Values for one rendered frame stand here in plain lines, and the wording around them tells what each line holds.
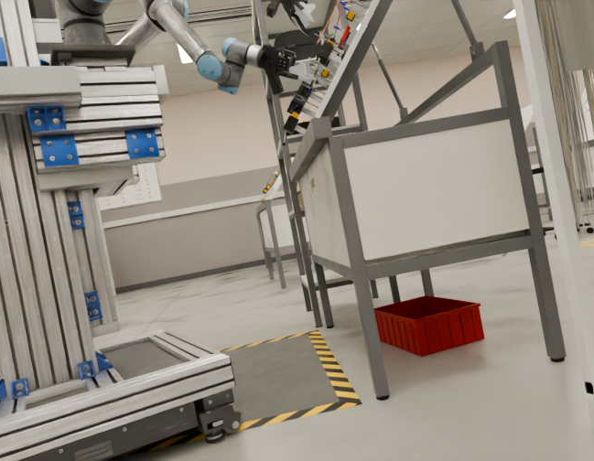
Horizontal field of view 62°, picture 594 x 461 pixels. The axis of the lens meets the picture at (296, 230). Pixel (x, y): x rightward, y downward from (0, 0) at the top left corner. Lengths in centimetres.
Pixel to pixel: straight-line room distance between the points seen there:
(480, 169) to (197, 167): 791
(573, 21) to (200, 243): 826
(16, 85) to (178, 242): 786
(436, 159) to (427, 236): 23
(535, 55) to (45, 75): 116
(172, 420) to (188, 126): 819
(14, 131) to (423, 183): 123
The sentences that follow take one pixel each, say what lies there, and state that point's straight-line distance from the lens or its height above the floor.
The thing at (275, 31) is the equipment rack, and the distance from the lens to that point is 347.
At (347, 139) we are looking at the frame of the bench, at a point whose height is 78.
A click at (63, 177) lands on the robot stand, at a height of 83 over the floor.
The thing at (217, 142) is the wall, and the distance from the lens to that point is 932.
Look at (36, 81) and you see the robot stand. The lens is 145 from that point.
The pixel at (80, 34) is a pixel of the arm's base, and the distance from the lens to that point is 164.
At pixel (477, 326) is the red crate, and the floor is 6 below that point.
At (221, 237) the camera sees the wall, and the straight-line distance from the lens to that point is 913.
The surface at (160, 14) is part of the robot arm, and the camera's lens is 195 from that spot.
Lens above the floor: 55
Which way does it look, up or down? level
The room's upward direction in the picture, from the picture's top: 11 degrees counter-clockwise
